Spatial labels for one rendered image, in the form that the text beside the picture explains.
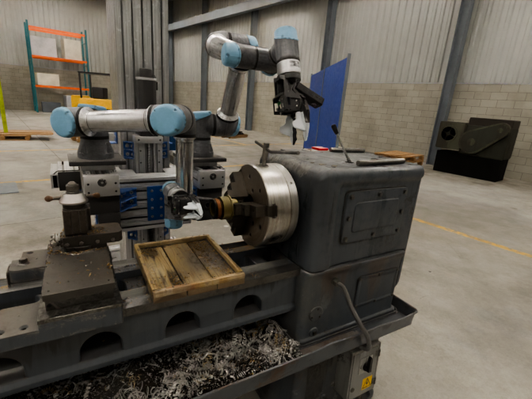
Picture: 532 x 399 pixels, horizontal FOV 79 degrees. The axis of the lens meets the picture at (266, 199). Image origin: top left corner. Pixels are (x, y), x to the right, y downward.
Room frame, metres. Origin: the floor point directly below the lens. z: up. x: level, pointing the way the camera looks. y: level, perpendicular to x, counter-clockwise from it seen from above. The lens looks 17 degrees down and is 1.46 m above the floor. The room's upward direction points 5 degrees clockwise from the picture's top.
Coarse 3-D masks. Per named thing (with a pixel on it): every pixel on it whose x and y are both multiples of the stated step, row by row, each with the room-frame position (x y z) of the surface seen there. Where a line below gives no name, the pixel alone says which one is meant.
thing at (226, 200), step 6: (216, 198) 1.11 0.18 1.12; (222, 198) 1.11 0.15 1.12; (228, 198) 1.12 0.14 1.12; (210, 204) 1.12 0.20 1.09; (216, 204) 1.08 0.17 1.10; (222, 204) 1.09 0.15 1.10; (228, 204) 1.09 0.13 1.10; (210, 210) 1.12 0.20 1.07; (216, 210) 1.07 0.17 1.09; (222, 210) 1.08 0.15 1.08; (228, 210) 1.09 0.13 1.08; (216, 216) 1.07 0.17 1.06; (222, 216) 1.09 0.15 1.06; (228, 216) 1.09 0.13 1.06
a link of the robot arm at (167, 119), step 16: (64, 112) 1.26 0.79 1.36; (80, 112) 1.28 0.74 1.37; (96, 112) 1.29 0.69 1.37; (112, 112) 1.28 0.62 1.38; (128, 112) 1.27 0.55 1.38; (144, 112) 1.27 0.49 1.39; (160, 112) 1.22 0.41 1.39; (176, 112) 1.23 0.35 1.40; (64, 128) 1.26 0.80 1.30; (80, 128) 1.27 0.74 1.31; (96, 128) 1.28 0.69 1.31; (112, 128) 1.28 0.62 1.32; (128, 128) 1.27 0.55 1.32; (144, 128) 1.27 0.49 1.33; (160, 128) 1.22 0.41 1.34; (176, 128) 1.23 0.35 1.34
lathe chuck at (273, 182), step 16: (256, 176) 1.13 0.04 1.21; (272, 176) 1.13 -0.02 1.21; (256, 192) 1.12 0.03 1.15; (272, 192) 1.07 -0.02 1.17; (288, 192) 1.10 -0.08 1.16; (288, 208) 1.08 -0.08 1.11; (256, 224) 1.11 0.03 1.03; (272, 224) 1.05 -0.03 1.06; (288, 224) 1.09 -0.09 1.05; (256, 240) 1.10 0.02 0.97
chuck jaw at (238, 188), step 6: (234, 174) 1.21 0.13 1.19; (240, 174) 1.22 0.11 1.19; (234, 180) 1.20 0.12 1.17; (240, 180) 1.21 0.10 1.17; (228, 186) 1.20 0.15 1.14; (234, 186) 1.18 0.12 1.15; (240, 186) 1.19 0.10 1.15; (228, 192) 1.15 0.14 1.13; (234, 192) 1.16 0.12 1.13; (240, 192) 1.17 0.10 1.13; (246, 192) 1.19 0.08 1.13; (234, 198) 1.16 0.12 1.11; (240, 198) 1.18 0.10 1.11; (246, 198) 1.21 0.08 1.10
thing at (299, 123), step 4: (296, 112) 1.05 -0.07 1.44; (300, 112) 1.05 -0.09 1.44; (296, 116) 1.04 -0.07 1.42; (300, 116) 1.05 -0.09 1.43; (296, 120) 1.03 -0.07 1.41; (300, 120) 1.04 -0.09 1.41; (304, 120) 1.04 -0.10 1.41; (292, 124) 1.02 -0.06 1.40; (296, 124) 1.02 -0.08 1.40; (300, 124) 1.03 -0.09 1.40; (304, 124) 1.04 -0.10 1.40; (308, 124) 1.04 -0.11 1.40; (300, 128) 1.02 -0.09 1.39; (304, 128) 1.03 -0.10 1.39; (308, 128) 1.03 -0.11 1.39; (304, 132) 1.03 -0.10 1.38; (308, 132) 1.04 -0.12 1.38; (304, 136) 1.03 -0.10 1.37; (304, 140) 1.03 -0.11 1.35
